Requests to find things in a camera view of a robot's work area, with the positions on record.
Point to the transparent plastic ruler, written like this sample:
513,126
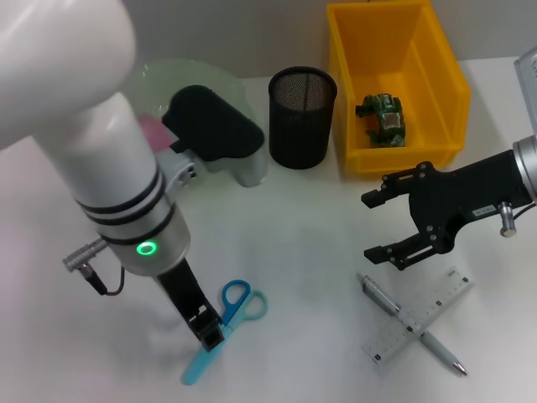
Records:
394,340

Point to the green plastic wrapper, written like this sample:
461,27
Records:
386,121

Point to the yellow plastic bin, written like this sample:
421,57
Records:
369,50

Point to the silver ballpoint pen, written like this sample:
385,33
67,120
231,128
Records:
440,350

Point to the pink peach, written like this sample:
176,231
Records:
153,132

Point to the blue scissors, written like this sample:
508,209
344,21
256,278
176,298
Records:
247,310

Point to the green glass fruit plate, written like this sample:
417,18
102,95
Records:
201,75

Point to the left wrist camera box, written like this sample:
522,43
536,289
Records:
218,126

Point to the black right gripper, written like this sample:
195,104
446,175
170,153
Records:
461,197

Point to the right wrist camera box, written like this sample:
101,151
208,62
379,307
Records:
528,84

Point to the black mesh pen holder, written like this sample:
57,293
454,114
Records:
300,134

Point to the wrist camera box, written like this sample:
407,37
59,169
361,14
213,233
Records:
528,84
218,126

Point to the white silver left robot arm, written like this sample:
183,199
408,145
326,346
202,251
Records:
84,105

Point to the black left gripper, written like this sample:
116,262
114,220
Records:
184,289

